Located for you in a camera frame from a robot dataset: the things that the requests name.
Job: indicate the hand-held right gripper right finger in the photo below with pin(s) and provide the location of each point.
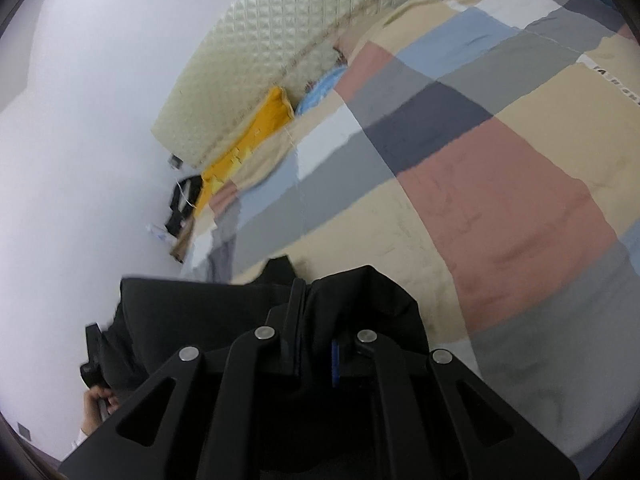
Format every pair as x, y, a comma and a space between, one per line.
336, 362

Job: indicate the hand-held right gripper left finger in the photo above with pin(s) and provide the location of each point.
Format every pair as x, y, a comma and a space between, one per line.
295, 340

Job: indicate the black puffer jacket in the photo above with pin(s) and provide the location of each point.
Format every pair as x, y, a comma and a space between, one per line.
360, 305

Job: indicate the person's left hand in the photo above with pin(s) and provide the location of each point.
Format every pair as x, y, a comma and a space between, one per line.
95, 407

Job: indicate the wooden nightstand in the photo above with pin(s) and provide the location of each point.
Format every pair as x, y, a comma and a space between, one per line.
182, 249

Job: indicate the white bottle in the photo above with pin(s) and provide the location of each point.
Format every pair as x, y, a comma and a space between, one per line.
157, 232

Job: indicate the black bag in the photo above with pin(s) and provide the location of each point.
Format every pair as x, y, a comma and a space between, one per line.
179, 200

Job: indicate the yellow pillow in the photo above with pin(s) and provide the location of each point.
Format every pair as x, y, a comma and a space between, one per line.
260, 125

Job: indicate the checkered patchwork blanket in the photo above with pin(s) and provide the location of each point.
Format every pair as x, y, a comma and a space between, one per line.
500, 185

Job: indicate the light blue cloth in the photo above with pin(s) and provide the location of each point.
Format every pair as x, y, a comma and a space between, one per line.
320, 90

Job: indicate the floral pillow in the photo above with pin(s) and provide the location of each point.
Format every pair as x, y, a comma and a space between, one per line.
342, 56

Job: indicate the cream quilted headboard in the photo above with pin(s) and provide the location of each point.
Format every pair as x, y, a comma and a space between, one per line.
280, 25

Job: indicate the grey wall socket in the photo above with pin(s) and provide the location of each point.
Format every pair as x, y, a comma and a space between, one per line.
23, 431

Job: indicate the dark wall socket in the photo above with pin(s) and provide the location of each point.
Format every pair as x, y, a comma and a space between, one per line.
175, 161

